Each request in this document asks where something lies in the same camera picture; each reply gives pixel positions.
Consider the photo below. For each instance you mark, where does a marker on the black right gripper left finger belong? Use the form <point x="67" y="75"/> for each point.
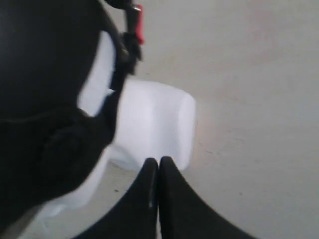
<point x="135" y="215"/>

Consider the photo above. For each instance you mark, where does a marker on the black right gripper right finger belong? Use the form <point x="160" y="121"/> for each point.
<point x="183" y="214"/>

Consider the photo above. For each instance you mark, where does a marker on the black helmet with tinted visor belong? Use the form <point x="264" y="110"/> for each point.
<point x="30" y="113"/>

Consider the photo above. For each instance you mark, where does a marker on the white mannequin head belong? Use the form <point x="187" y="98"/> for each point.
<point x="123" y="121"/>

